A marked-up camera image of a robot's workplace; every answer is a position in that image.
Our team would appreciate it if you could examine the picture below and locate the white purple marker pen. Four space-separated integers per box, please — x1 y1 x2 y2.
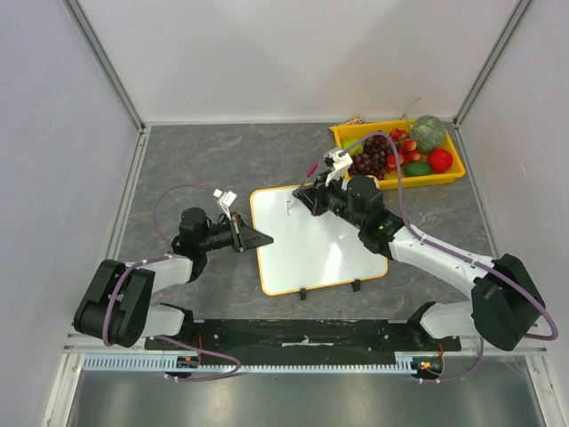
286 161 318 214

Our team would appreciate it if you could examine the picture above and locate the yellow-framed whiteboard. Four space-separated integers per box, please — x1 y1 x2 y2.
250 186 389 296

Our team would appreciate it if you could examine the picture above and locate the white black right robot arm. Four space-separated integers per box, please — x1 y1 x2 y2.
293 176 545 351

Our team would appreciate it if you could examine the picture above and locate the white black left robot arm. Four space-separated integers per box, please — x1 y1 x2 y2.
73 207 274 348

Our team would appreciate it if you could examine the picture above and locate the dark purple grape bunch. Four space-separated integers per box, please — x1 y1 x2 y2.
348 152 387 180

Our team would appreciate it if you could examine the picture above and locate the green apple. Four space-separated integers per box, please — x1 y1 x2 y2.
341 138 364 157

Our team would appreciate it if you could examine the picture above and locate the yellow snack packet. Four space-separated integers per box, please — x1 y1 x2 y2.
340 117 366 126

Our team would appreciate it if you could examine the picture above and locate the yellow plastic fruit tray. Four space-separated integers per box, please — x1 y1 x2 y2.
330 119 466 189

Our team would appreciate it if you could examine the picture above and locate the green mango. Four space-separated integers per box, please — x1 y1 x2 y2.
404 161 433 177

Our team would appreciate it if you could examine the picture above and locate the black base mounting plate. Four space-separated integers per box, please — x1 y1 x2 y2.
174 319 461 363

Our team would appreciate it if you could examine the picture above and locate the red apple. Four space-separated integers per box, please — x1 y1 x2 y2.
427 149 453 174

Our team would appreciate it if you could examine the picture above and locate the green netted melon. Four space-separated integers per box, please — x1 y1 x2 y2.
410 116 446 154

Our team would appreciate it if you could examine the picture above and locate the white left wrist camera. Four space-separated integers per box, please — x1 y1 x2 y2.
213 189 236 219

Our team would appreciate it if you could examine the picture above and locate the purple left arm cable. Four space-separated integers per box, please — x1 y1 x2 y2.
100 183 244 383

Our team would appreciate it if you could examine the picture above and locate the white slotted cable duct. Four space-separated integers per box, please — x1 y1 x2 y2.
83 352 434 375

